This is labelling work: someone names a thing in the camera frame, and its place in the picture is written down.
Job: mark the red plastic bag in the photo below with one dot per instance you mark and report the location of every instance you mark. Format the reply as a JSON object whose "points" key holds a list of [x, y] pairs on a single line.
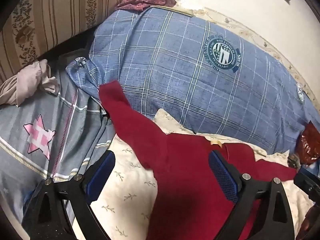
{"points": [[311, 142]]}

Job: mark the blue plaid quilt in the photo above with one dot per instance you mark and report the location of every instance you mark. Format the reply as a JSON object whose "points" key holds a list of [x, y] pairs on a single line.
{"points": [[175, 67]]}

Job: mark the maroon patterned cloth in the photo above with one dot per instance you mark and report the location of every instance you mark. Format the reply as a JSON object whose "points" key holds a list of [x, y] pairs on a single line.
{"points": [[145, 0]]}

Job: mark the grey star-print duvet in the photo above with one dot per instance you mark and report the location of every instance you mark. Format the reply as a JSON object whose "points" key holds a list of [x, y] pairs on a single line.
{"points": [[20, 120]]}

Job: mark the cream leaf-print bedsheet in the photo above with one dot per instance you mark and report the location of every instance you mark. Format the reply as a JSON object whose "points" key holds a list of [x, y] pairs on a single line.
{"points": [[125, 180]]}

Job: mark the pale pink cloth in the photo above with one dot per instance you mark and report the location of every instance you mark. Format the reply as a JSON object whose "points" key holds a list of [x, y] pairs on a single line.
{"points": [[27, 80]]}

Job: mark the red sweater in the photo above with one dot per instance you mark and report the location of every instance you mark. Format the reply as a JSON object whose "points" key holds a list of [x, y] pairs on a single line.
{"points": [[180, 170]]}

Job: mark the person's right forearm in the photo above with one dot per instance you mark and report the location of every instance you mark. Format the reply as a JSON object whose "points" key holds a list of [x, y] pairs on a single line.
{"points": [[312, 225]]}

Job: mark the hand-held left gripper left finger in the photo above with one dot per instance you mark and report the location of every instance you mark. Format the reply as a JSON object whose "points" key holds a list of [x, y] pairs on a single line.
{"points": [[100, 177]]}

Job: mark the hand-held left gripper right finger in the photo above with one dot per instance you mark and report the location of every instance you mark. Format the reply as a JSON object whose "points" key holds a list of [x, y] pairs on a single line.
{"points": [[223, 175]]}

